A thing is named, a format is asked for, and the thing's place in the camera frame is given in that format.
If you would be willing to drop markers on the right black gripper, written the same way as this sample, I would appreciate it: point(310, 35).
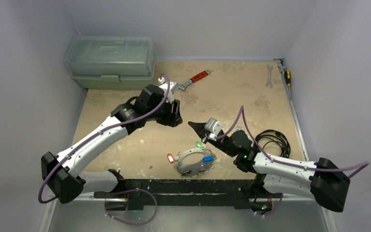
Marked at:
point(205, 132)

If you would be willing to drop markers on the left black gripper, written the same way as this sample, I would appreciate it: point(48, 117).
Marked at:
point(173, 118)

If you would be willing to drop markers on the key with green tag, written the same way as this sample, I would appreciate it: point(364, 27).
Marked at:
point(201, 145)

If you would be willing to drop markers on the key with red tag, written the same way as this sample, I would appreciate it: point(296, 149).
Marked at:
point(170, 158)

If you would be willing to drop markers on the key with blue tag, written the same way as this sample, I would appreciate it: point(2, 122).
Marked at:
point(208, 158)

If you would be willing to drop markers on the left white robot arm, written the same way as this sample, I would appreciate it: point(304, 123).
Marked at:
point(63, 172)

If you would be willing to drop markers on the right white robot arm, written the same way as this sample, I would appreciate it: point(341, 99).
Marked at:
point(319, 180)

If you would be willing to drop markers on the silver open-end spanner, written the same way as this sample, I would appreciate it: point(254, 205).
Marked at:
point(269, 79)

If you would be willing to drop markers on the green translucent plastic toolbox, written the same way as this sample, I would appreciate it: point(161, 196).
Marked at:
point(107, 62)

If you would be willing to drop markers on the yellow black screwdriver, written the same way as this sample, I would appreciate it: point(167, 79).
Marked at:
point(287, 78)

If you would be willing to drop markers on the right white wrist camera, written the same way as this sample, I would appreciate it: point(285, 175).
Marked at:
point(212, 129)

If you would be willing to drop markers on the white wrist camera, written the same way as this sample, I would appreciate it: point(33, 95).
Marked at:
point(171, 88)
point(212, 129)

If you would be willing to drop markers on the red handled adjustable wrench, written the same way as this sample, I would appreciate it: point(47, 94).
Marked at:
point(183, 86)

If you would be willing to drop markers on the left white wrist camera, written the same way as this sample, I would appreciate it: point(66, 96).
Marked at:
point(171, 88)

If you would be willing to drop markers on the aluminium side rail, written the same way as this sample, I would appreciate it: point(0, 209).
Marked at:
point(282, 68)

